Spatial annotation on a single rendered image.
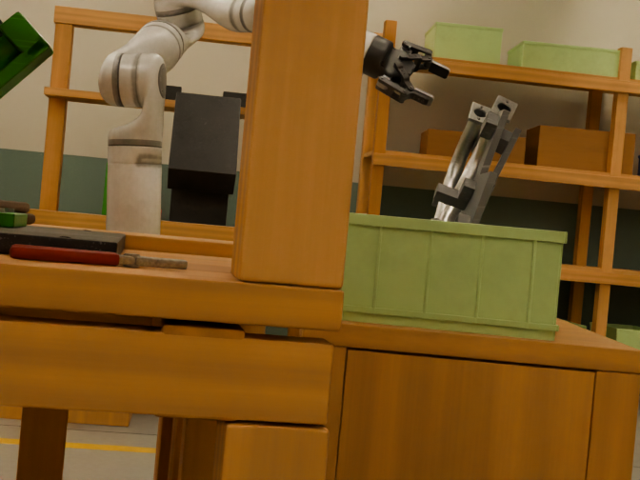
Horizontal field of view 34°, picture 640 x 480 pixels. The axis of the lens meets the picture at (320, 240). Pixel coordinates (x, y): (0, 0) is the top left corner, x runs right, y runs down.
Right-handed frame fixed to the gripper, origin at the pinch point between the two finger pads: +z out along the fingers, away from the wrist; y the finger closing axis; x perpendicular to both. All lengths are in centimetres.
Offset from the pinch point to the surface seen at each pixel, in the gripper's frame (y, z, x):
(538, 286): -37.6, 29.7, -3.1
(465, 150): 9.9, 9.4, 19.3
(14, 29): -73, -42, -38
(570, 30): 463, 28, 275
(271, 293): -100, 2, -52
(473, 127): 10.3, 8.9, 13.4
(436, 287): -43.1, 15.7, 1.6
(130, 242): -71, -24, -10
